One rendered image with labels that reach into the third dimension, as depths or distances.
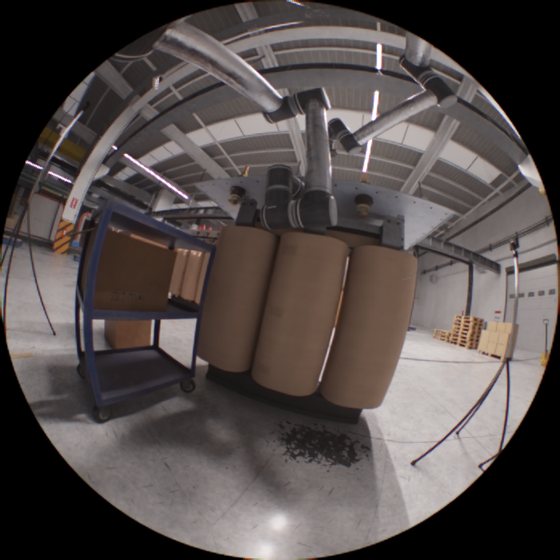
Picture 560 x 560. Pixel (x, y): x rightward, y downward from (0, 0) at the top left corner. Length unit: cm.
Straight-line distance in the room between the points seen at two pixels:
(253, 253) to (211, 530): 126
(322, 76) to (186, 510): 490
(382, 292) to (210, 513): 116
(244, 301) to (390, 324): 78
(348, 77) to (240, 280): 405
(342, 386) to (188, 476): 83
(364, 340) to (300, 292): 41
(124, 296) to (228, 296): 57
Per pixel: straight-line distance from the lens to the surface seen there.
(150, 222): 74
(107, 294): 77
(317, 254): 90
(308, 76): 426
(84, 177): 1079
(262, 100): 102
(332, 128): 131
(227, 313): 102
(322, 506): 86
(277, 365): 96
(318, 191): 62
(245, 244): 102
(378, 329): 92
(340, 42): 929
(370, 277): 92
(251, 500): 80
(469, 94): 981
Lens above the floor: 75
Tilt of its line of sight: 4 degrees up
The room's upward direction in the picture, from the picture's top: 12 degrees clockwise
